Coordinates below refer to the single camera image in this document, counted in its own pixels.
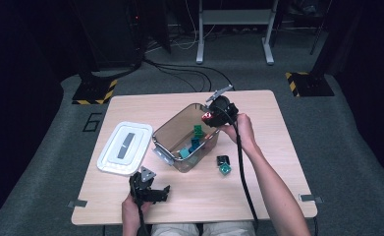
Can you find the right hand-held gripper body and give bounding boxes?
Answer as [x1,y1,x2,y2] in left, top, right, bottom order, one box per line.
[201,84,240,128]

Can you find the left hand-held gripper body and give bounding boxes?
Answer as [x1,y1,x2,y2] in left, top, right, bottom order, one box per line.
[129,165,157,205]

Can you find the dark green toy brick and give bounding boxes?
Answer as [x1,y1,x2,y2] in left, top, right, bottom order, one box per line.
[192,124,205,139]

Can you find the blue toy brick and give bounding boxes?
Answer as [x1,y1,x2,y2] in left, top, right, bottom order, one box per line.
[189,137,202,153]

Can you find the clear brown storage box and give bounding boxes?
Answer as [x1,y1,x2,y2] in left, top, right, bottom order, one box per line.
[151,102,221,174]

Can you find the person's left hand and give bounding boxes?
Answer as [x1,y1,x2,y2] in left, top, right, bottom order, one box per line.
[121,193,153,228]

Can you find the person's right hand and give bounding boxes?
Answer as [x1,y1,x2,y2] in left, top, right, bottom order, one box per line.
[219,112,258,155]

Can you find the person's pale trousers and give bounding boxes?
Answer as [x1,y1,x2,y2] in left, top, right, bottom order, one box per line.
[149,221,257,236]

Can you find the black stand base hazard stripes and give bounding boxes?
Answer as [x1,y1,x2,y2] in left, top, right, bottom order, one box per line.
[71,77,119,106]
[285,71,335,98]

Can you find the black equipment cabinet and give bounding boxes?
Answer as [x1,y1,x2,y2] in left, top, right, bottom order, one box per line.
[70,0,146,72]

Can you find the dark curtain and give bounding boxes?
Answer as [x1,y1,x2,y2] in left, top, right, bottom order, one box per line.
[323,0,384,180]
[0,0,66,217]

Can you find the left hand-held gripper cable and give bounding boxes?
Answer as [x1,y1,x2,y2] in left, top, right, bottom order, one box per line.
[130,178,151,236]

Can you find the hand-held gripper cable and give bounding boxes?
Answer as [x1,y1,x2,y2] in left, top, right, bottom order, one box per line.
[217,105,261,230]
[130,178,151,236]

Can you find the black floor cable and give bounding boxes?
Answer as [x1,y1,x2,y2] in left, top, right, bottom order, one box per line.
[143,58,237,92]
[153,63,213,92]

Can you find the right hand-held gripper cable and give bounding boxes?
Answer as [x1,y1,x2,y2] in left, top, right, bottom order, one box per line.
[217,105,261,230]

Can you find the white metal desk frame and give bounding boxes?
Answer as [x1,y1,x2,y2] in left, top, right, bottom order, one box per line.
[194,0,281,66]

